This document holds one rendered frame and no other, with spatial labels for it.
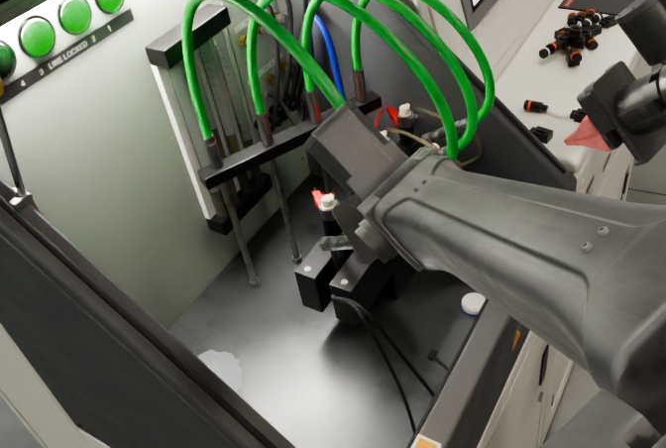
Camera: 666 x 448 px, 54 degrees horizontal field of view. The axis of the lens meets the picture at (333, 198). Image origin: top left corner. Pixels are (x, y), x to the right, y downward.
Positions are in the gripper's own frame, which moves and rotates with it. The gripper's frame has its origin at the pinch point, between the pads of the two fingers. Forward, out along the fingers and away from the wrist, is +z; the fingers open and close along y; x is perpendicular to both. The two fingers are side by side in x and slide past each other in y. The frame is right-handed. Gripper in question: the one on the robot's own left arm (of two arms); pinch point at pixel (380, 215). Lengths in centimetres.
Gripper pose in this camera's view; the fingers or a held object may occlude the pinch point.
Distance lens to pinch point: 74.0
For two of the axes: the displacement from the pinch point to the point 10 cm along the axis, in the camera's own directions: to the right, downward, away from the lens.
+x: 5.1, 8.6, -0.4
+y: -8.6, 5.1, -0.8
